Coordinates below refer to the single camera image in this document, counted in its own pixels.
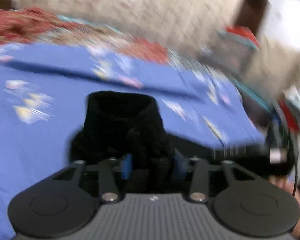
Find red patterned blanket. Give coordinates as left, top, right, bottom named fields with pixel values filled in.
left=0, top=7, right=171, bottom=64

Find red and teal cloth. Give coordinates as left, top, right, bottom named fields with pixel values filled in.
left=215, top=26, right=262, bottom=52

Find dark wooden furniture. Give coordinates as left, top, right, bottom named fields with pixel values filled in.
left=234, top=0, right=268, bottom=37

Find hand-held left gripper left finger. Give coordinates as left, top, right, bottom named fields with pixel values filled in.
left=52, top=153, right=134, bottom=204

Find blue printed bed sheet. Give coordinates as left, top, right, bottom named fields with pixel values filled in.
left=0, top=42, right=265, bottom=240

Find person's right hand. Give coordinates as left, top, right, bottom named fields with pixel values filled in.
left=268, top=176, right=300, bottom=233

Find beige cloth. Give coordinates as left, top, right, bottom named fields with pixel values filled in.
left=241, top=36, right=300, bottom=97

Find black pants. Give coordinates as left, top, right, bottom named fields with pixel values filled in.
left=68, top=91, right=270, bottom=196

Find black cable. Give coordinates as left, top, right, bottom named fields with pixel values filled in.
left=291, top=140, right=300, bottom=197

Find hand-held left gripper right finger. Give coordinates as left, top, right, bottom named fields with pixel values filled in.
left=174, top=153, right=256, bottom=203

